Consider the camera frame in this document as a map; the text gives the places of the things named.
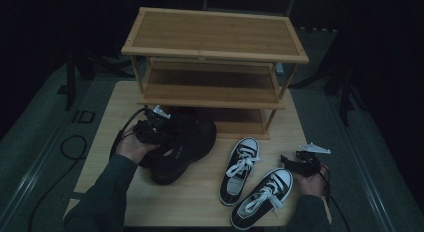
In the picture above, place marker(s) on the black metal stand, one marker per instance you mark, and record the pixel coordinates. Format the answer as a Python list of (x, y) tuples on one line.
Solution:
[(70, 82), (345, 95)]

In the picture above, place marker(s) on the black and white sneaker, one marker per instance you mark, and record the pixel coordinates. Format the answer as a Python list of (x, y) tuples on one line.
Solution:
[(263, 198), (241, 165)]

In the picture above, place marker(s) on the wooden three-tier shoe rack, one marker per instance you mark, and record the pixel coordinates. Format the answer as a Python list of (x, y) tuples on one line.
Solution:
[(213, 33)]

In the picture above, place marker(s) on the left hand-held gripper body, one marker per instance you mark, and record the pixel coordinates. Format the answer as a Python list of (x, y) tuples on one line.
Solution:
[(151, 130)]

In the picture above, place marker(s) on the black shoe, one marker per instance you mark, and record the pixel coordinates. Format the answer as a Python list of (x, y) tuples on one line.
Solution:
[(190, 148), (186, 117)]

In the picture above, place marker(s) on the white furniture foot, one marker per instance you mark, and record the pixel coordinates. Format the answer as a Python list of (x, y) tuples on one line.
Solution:
[(279, 69)]

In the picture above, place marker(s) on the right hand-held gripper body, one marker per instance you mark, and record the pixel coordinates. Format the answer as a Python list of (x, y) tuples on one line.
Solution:
[(306, 163)]

